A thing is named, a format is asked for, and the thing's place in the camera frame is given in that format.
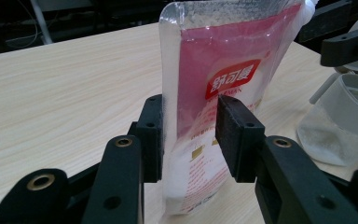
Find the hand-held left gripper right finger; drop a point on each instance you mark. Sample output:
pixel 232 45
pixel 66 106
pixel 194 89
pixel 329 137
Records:
pixel 279 174

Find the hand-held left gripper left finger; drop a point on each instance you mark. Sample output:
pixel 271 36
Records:
pixel 121 174

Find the white flip-lid container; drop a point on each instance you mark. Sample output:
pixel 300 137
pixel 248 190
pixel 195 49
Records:
pixel 332 124

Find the red and white spout pouch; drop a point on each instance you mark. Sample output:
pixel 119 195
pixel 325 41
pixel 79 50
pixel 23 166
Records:
pixel 217 46

